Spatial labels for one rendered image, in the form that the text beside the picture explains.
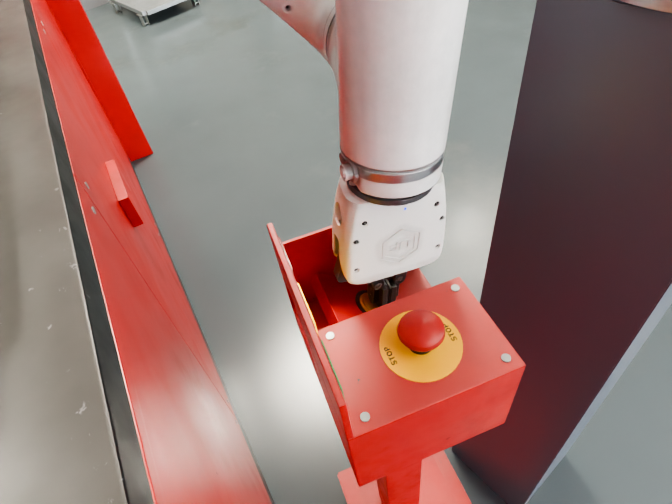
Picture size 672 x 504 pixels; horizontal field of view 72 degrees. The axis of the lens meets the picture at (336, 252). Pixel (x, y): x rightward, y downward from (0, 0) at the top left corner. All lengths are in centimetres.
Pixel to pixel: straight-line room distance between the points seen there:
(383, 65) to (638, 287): 33
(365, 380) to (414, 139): 20
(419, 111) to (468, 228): 131
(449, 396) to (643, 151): 25
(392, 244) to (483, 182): 141
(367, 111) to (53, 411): 28
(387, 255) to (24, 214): 35
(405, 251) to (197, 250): 134
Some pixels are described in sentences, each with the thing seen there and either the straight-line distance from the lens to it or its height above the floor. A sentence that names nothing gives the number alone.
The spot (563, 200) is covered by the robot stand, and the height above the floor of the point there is 82.
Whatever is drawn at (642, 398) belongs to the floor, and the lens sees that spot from 139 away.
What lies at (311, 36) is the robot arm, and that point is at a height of 99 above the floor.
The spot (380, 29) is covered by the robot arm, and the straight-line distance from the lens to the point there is 30.
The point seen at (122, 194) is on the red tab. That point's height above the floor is 62.
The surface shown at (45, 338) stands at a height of 88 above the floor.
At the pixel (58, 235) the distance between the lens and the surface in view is 48.
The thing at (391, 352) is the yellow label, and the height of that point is 78.
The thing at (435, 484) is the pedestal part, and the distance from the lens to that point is 106.
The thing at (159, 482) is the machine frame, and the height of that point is 81.
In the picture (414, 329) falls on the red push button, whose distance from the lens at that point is 39.
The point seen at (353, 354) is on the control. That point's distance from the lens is 42.
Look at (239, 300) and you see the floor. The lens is 151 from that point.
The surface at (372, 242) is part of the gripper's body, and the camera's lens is 40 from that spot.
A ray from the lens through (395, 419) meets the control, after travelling 39.
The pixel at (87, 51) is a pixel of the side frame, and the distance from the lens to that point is 210.
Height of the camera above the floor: 114
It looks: 47 degrees down
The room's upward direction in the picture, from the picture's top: 10 degrees counter-clockwise
